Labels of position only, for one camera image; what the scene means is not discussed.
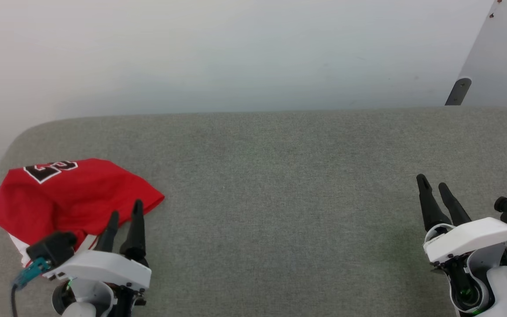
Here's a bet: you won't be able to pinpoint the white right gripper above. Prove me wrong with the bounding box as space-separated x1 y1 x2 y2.
416 174 507 265

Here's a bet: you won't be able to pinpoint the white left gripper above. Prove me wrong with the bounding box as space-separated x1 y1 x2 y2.
42 199 152 309

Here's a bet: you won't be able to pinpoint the red and white sports shorts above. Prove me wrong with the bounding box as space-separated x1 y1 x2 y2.
0 158 165 268

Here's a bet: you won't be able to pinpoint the white slanted panel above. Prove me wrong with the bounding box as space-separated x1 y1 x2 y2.
445 0 507 113

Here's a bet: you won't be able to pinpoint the dark grey panel bracket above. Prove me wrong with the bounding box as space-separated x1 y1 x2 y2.
445 78 472 106

